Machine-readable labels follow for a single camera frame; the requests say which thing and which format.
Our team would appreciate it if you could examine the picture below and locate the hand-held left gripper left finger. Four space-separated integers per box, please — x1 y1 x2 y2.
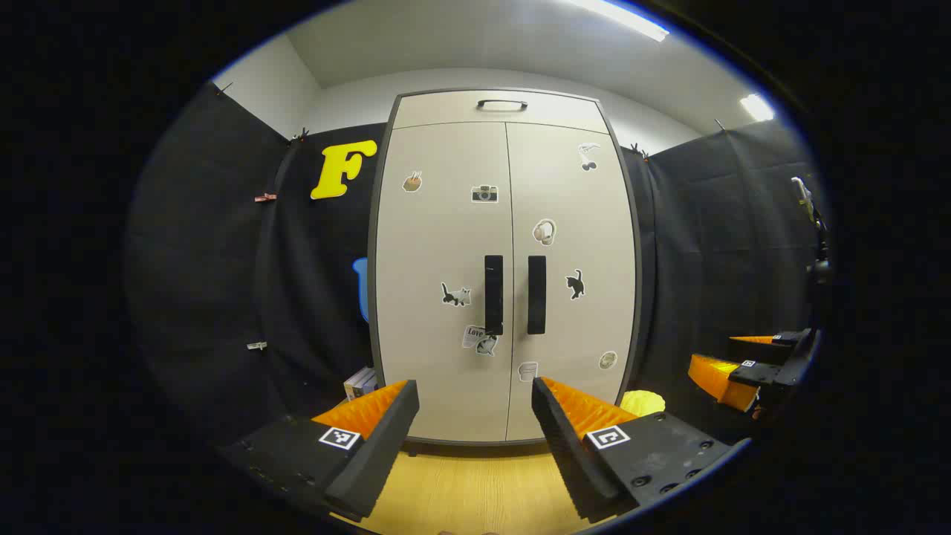
219 379 421 523

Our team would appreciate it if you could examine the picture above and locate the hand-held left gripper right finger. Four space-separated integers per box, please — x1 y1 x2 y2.
530 376 753 523

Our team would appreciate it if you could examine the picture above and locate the grey double-door shoe cabinet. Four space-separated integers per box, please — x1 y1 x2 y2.
368 88 643 447

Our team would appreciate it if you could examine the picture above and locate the grey cabinet door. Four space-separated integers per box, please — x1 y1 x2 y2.
505 123 638 443
375 123 513 443

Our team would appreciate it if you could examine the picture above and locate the black door handle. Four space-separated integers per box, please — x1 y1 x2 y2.
484 255 504 337
528 255 548 335

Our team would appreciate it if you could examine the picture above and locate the grey cabinet top flap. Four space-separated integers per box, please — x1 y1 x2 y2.
392 91 610 134

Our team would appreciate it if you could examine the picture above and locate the yellow ribbed object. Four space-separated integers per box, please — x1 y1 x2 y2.
620 390 666 417

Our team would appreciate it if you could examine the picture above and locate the short ceiling light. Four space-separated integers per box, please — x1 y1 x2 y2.
739 93 775 122

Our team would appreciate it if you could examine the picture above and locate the black backdrop cloth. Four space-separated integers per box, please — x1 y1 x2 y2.
126 80 829 447

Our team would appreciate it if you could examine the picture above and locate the long ceiling light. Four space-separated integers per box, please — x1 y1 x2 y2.
572 0 669 42

